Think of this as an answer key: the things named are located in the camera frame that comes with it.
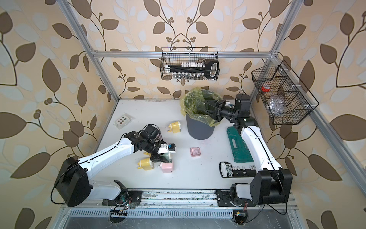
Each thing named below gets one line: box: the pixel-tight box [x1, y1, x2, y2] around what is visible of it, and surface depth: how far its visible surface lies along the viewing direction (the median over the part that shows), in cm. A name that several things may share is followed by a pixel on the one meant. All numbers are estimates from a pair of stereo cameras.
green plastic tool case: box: [226, 125, 255, 164], surface depth 88 cm
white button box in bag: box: [112, 113, 136, 130], surface depth 107 cm
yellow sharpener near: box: [137, 157, 155, 171], surface depth 82 cm
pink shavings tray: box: [190, 146, 202, 158], surface depth 93 cm
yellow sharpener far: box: [167, 121, 182, 134], surface depth 98 cm
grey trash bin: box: [185, 113, 216, 140], surface depth 101 cm
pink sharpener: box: [159, 162, 174, 173], surface depth 80 cm
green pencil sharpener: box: [158, 152, 173, 164], surface depth 75 cm
